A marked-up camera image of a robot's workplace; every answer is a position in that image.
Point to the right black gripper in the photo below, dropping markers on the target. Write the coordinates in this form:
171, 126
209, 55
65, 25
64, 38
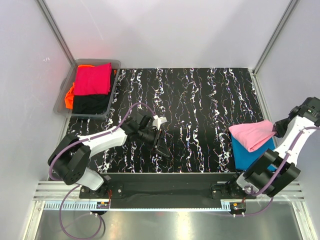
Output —
278, 127

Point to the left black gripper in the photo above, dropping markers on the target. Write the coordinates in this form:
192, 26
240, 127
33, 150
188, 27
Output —
162, 147

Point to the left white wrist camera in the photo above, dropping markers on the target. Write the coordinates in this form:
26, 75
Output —
158, 121

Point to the white slotted cable duct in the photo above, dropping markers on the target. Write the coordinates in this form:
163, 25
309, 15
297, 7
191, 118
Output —
144, 207

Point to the black marbled table mat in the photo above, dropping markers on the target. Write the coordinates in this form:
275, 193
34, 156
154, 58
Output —
200, 104

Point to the magenta folded t shirt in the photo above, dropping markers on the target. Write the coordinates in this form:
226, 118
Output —
93, 80

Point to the blue folded t shirt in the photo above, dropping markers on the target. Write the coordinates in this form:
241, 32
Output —
243, 158

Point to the orange t shirt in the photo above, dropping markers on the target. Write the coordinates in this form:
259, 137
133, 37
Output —
68, 98

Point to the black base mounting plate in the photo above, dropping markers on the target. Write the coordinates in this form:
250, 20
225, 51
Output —
178, 189

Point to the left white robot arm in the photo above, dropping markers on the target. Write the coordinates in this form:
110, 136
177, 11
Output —
70, 158

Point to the clear plastic bin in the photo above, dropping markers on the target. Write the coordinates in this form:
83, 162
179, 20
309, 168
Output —
60, 106

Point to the pink t shirt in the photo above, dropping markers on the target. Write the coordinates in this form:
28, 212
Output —
252, 136

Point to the black t shirt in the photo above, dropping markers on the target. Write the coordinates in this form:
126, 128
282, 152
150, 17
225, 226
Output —
87, 103

